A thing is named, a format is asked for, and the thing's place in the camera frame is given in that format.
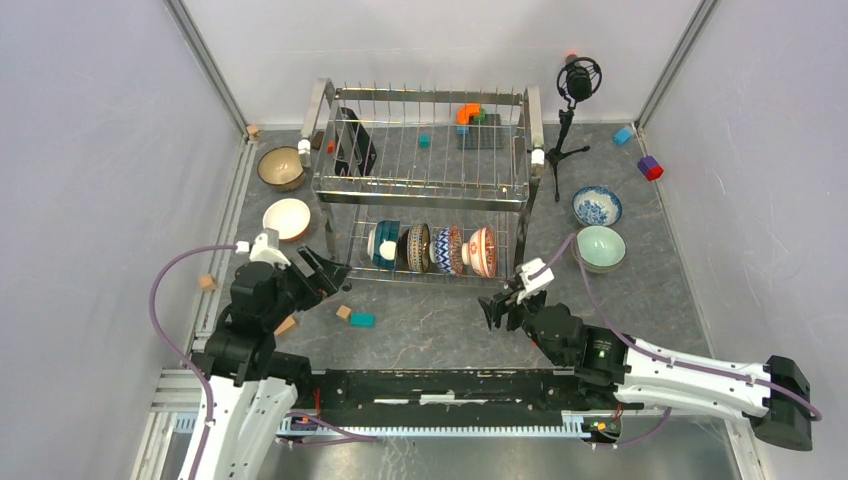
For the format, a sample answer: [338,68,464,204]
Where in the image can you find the teal block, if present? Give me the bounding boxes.
[349,312,376,328]

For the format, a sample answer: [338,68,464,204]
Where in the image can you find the celadon green bowl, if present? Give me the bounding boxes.
[571,231,627,274]

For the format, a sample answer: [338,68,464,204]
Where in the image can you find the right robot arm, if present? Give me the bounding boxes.
[478,292,817,452]

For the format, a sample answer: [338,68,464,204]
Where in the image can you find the blue zigzag patterned bowl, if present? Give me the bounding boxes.
[429,225,465,276]

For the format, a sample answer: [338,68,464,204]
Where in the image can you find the teal white cup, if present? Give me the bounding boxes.
[367,220,400,270]

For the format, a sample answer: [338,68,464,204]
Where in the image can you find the dark patterned bowl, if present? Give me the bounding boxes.
[406,223,430,274]

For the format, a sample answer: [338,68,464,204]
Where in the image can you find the black bowl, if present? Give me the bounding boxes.
[334,107,378,177]

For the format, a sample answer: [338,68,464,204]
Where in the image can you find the tan wooden cube left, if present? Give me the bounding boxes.
[198,274,218,292]

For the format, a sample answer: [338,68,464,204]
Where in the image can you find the purple and red block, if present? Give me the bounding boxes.
[637,155,664,182]

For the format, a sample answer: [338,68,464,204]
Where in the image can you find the orange plastic bowl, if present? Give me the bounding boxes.
[262,198,312,242]

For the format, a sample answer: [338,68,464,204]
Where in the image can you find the small tan cube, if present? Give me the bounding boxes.
[336,305,353,322]

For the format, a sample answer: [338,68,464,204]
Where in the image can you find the blue white floral bowl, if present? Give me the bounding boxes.
[571,186,623,227]

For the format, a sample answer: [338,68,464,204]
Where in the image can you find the small green brick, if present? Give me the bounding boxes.
[472,109,486,124]

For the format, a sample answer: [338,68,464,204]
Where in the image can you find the pink patterned bowl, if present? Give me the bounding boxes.
[461,226,497,278]

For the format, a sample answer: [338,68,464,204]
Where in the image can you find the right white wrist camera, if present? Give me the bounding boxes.
[509,258,555,304]

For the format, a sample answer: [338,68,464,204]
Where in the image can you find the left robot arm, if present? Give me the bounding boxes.
[179,242,351,479]

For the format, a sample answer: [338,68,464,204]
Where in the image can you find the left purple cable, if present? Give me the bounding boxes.
[148,244,379,480]

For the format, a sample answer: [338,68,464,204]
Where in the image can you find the pale green bowl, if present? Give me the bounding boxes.
[573,225,627,268]

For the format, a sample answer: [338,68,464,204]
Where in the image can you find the light blue block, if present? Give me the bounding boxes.
[612,125,636,146]

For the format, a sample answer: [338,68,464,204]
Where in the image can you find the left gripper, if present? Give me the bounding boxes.
[264,242,352,328]

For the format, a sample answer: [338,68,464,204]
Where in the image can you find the brown glazed bowl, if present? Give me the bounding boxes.
[257,146,306,192]

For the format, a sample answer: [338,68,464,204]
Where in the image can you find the dark brown block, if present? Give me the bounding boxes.
[311,131,325,150]

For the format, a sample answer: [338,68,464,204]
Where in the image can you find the steel two-tier dish rack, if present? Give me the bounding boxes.
[299,78,545,289]

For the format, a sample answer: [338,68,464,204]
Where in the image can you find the orange arch brick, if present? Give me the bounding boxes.
[456,103,483,126]

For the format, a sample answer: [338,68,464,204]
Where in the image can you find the black microphone on tripod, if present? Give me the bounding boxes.
[543,54,603,203]

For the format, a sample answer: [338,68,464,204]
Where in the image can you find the tan wooden block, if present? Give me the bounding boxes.
[274,316,298,337]

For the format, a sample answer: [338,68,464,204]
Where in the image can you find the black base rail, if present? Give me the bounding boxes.
[293,369,645,427]

